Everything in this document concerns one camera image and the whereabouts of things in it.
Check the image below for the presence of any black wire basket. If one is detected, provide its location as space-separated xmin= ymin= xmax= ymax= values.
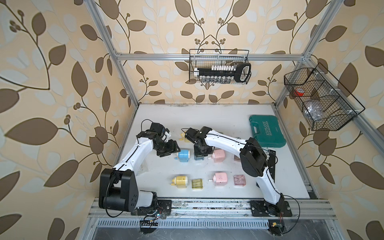
xmin=189 ymin=49 xmax=252 ymax=85
xmin=284 ymin=63 xmax=366 ymax=131

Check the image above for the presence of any clear plastic bag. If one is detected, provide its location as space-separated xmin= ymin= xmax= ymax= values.
xmin=304 ymin=100 xmax=325 ymax=121

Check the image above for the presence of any blue transparent tray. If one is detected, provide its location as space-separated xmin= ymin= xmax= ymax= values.
xmin=194 ymin=154 xmax=205 ymax=161

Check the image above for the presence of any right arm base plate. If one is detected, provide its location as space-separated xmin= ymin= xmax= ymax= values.
xmin=250 ymin=200 xmax=293 ymax=217

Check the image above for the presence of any pink sharpener bottom row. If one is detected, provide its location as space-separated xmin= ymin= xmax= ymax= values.
xmin=209 ymin=172 xmax=228 ymax=187

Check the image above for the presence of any green plastic tool case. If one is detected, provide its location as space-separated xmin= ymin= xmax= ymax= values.
xmin=249 ymin=115 xmax=286 ymax=148

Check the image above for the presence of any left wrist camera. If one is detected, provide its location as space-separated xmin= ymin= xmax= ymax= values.
xmin=161 ymin=129 xmax=171 ymax=143

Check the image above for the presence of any pink tray bottom row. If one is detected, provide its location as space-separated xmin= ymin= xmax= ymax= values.
xmin=234 ymin=175 xmax=246 ymax=187

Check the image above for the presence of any pink sharpener row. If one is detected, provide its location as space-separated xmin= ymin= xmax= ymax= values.
xmin=212 ymin=149 xmax=226 ymax=163
xmin=209 ymin=172 xmax=228 ymax=187

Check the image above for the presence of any blue pencil sharpener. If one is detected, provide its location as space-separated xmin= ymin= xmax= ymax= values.
xmin=175 ymin=149 xmax=191 ymax=163

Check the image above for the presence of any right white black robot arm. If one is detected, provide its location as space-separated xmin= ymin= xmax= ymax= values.
xmin=185 ymin=127 xmax=285 ymax=216

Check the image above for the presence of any black wire basket right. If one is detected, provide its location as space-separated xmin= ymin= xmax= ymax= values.
xmin=284 ymin=63 xmax=366 ymax=131

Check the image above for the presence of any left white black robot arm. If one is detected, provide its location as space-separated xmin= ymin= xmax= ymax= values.
xmin=99 ymin=122 xmax=181 ymax=214

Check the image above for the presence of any aluminium front rail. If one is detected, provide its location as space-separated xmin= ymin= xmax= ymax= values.
xmin=87 ymin=197 xmax=337 ymax=220

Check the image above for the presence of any black socket rail on table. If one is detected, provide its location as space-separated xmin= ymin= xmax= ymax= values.
xmin=268 ymin=150 xmax=278 ymax=180

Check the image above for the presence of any yellow sharpener top row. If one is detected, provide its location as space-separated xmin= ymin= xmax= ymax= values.
xmin=179 ymin=132 xmax=190 ymax=143

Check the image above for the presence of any pink sharpener middle row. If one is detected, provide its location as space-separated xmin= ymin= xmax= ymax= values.
xmin=212 ymin=149 xmax=226 ymax=163

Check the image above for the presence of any black wire basket back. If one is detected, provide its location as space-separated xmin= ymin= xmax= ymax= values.
xmin=189 ymin=49 xmax=252 ymax=85

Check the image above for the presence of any yellow tray bottom row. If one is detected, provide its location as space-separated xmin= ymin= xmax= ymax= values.
xmin=191 ymin=179 xmax=204 ymax=190

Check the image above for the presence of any black socket holder rail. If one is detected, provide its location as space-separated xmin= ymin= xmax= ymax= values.
xmin=192 ymin=63 xmax=252 ymax=85

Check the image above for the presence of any brown pink tray middle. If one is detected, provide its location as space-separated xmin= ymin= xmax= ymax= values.
xmin=234 ymin=155 xmax=241 ymax=162

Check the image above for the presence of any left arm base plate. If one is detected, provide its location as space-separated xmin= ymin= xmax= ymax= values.
xmin=131 ymin=199 xmax=172 ymax=219

